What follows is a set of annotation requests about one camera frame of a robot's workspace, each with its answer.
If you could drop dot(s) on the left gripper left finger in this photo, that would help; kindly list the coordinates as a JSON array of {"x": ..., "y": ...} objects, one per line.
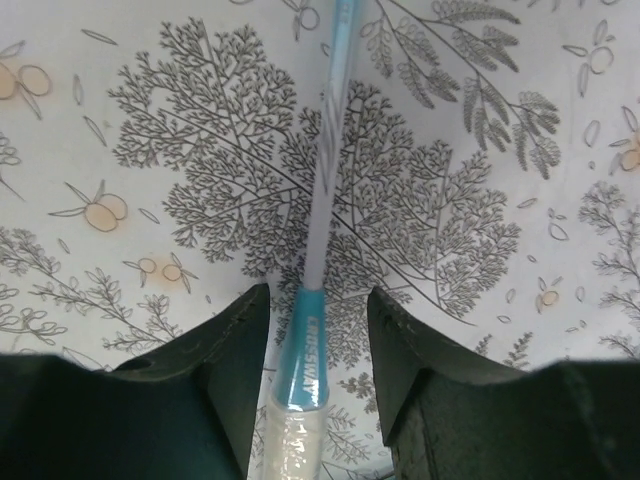
[{"x": 185, "y": 410}]

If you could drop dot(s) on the blue badminton racket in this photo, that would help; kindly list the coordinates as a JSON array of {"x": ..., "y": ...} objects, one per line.
[{"x": 297, "y": 401}]

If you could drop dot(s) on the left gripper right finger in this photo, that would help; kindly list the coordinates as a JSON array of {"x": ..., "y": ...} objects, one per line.
[{"x": 447, "y": 412}]

